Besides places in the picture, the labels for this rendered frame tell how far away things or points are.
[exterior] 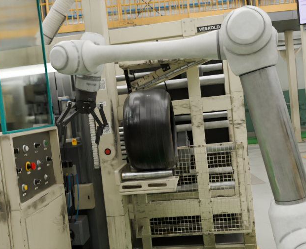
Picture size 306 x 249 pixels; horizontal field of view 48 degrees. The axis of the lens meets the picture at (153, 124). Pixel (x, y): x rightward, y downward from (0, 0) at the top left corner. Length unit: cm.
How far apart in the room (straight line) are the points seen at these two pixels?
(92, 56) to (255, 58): 50
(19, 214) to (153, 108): 93
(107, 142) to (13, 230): 82
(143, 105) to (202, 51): 99
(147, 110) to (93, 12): 76
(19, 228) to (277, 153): 130
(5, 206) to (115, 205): 81
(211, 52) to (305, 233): 60
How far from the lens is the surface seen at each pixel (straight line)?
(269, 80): 97
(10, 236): 189
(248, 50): 92
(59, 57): 110
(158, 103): 208
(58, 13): 277
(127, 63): 252
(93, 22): 236
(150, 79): 263
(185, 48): 117
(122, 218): 239
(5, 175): 181
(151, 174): 219
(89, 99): 130
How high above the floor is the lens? 133
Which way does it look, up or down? 3 degrees down
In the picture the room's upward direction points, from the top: 6 degrees counter-clockwise
